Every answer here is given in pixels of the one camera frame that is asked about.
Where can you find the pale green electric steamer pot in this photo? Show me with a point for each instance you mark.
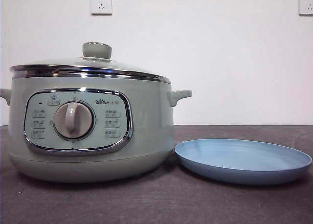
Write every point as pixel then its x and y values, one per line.
pixel 146 126

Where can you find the glass lid with green knob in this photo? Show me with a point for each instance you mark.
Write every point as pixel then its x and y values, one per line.
pixel 96 49

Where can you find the blue round plate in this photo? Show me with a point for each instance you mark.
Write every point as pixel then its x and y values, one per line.
pixel 244 158

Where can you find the white wall socket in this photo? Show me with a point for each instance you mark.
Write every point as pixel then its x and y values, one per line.
pixel 306 4
pixel 101 4

